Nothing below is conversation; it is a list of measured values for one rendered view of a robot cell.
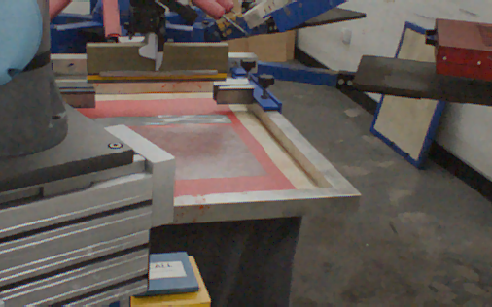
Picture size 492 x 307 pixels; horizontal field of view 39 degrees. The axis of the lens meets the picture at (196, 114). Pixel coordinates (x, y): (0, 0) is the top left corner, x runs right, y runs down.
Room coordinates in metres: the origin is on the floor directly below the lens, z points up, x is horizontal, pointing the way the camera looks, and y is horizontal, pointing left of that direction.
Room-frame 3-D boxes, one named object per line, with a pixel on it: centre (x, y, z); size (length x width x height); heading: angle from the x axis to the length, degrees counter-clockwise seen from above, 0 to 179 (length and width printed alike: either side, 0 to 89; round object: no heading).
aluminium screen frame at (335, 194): (1.49, 0.06, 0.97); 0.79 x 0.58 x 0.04; 14
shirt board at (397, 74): (2.32, -0.34, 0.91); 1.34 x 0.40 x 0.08; 74
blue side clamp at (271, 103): (1.78, -0.16, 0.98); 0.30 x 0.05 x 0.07; 14
